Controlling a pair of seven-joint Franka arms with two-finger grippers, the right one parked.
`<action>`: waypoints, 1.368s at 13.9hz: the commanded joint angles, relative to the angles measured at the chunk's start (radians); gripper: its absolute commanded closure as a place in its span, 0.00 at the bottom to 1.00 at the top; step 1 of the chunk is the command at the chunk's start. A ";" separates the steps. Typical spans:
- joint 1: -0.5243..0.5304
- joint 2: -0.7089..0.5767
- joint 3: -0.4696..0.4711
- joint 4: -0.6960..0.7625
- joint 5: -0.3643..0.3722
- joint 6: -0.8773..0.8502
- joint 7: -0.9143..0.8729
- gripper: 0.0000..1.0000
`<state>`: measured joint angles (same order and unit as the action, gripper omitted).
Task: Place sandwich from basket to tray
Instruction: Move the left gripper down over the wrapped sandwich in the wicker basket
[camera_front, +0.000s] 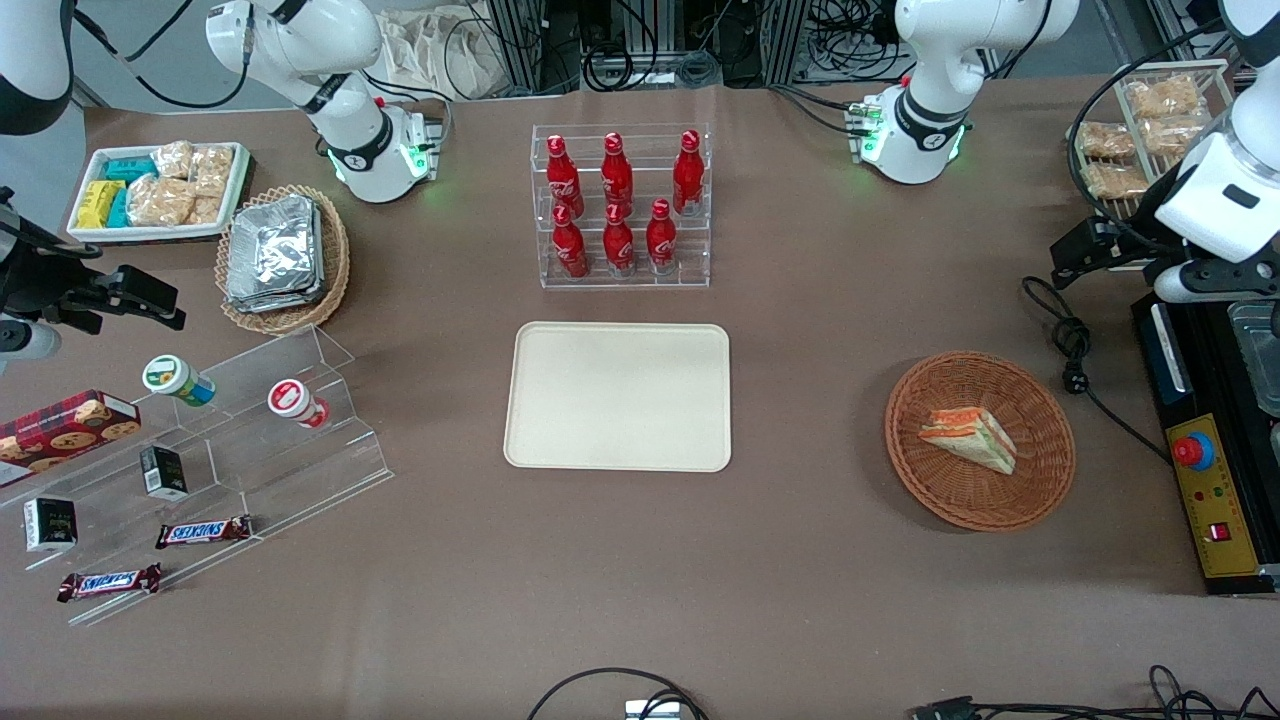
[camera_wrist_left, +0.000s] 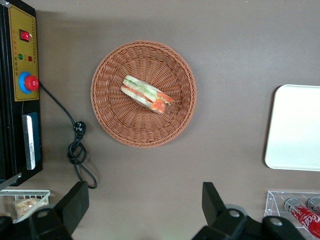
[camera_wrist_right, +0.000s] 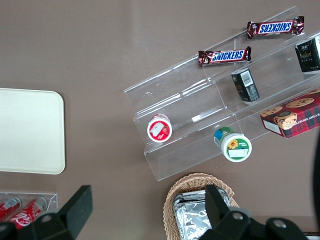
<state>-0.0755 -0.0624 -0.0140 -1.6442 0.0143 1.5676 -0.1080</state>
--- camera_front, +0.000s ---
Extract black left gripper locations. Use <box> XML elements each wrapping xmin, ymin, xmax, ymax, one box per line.
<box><xmin>1049</xmin><ymin>214</ymin><xmax>1203</xmax><ymax>292</ymax></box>

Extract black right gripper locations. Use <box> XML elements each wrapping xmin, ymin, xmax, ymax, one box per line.
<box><xmin>0</xmin><ymin>188</ymin><xmax>188</xmax><ymax>337</ymax></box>

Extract triangular sandwich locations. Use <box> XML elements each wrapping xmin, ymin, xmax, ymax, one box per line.
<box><xmin>918</xmin><ymin>406</ymin><xmax>1018</xmax><ymax>476</ymax></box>

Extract white rectangular snack tray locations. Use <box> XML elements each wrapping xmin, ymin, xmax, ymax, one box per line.
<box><xmin>66</xmin><ymin>142</ymin><xmax>252</xmax><ymax>245</ymax></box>

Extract oval light wicker basket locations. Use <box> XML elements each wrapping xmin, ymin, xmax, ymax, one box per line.
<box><xmin>215</xmin><ymin>184</ymin><xmax>351</xmax><ymax>336</ymax></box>

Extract round brown wicker basket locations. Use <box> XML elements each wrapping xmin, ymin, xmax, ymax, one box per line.
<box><xmin>885</xmin><ymin>350</ymin><xmax>1078</xmax><ymax>532</ymax></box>

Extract beige plastic tray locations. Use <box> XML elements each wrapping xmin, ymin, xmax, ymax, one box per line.
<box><xmin>503</xmin><ymin>321</ymin><xmax>733</xmax><ymax>473</ymax></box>

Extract green lid yogurt cup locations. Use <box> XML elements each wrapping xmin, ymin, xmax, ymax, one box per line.
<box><xmin>141</xmin><ymin>354</ymin><xmax>217</xmax><ymax>408</ymax></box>

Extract yellow snack packet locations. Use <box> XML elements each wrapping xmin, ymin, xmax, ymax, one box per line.
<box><xmin>77</xmin><ymin>179</ymin><xmax>127</xmax><ymax>228</ymax></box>

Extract red plaid cookie box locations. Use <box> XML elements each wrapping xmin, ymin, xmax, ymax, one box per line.
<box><xmin>0</xmin><ymin>389</ymin><xmax>143</xmax><ymax>489</ymax></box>

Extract silver foil container stack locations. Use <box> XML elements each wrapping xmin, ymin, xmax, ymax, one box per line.
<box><xmin>226</xmin><ymin>194</ymin><xmax>325</xmax><ymax>314</ymax></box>

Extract small black carton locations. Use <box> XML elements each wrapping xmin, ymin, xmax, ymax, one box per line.
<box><xmin>138</xmin><ymin>445</ymin><xmax>190</xmax><ymax>502</ymax></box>
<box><xmin>22</xmin><ymin>496</ymin><xmax>79</xmax><ymax>554</ymax></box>

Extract red lid yogurt cup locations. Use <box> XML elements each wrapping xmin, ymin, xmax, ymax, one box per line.
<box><xmin>266</xmin><ymin>378</ymin><xmax>330</xmax><ymax>430</ymax></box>

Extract metal pan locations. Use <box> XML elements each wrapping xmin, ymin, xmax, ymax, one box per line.
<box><xmin>1227</xmin><ymin>300</ymin><xmax>1280</xmax><ymax>418</ymax></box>

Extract clear acrylic step shelf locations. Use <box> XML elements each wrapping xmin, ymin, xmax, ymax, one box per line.
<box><xmin>0</xmin><ymin>325</ymin><xmax>394</xmax><ymax>628</ymax></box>

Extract Snickers chocolate bar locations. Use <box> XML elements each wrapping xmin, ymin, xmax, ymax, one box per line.
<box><xmin>56</xmin><ymin>563</ymin><xmax>164</xmax><ymax>604</ymax></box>
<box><xmin>154</xmin><ymin>514</ymin><xmax>254</xmax><ymax>551</ymax></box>

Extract black machine with yellow panel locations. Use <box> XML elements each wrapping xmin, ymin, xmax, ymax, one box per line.
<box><xmin>1131</xmin><ymin>275</ymin><xmax>1280</xmax><ymax>597</ymax></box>

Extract clear acrylic bottle rack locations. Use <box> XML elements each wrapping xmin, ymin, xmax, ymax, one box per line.
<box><xmin>531</xmin><ymin>123</ymin><xmax>712</xmax><ymax>291</ymax></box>

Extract red cola bottle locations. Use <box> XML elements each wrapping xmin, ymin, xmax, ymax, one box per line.
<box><xmin>601</xmin><ymin>132</ymin><xmax>635</xmax><ymax>212</ymax></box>
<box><xmin>552</xmin><ymin>205</ymin><xmax>590</xmax><ymax>280</ymax></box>
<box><xmin>672</xmin><ymin>130</ymin><xmax>705</xmax><ymax>217</ymax></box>
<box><xmin>603</xmin><ymin>203</ymin><xmax>636</xmax><ymax>275</ymax></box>
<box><xmin>646</xmin><ymin>198</ymin><xmax>679</xmax><ymax>274</ymax></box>
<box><xmin>545</xmin><ymin>135</ymin><xmax>585</xmax><ymax>217</ymax></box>

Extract beige cloth bag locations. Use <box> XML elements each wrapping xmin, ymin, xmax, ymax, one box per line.
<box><xmin>378</xmin><ymin>8</ymin><xmax>506</xmax><ymax>102</ymax></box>

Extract black power cable with plug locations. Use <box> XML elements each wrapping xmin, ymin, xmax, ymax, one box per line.
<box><xmin>1021</xmin><ymin>276</ymin><xmax>1173</xmax><ymax>465</ymax></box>

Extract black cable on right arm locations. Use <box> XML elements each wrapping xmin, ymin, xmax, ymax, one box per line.
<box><xmin>72</xmin><ymin>0</ymin><xmax>253</xmax><ymax>111</ymax></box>

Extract white wire rack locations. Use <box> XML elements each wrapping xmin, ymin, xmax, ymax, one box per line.
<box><xmin>1065</xmin><ymin>58</ymin><xmax>1238</xmax><ymax>273</ymax></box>

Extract black tangled cables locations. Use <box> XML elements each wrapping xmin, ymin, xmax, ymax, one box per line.
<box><xmin>908</xmin><ymin>664</ymin><xmax>1280</xmax><ymax>720</ymax></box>

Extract aluminium frame with cables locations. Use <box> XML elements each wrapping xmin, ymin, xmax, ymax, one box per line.
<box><xmin>485</xmin><ymin>0</ymin><xmax>906</xmax><ymax>93</ymax></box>

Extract black looped cable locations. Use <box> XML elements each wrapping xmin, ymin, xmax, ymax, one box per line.
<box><xmin>526</xmin><ymin>667</ymin><xmax>709</xmax><ymax>720</ymax></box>

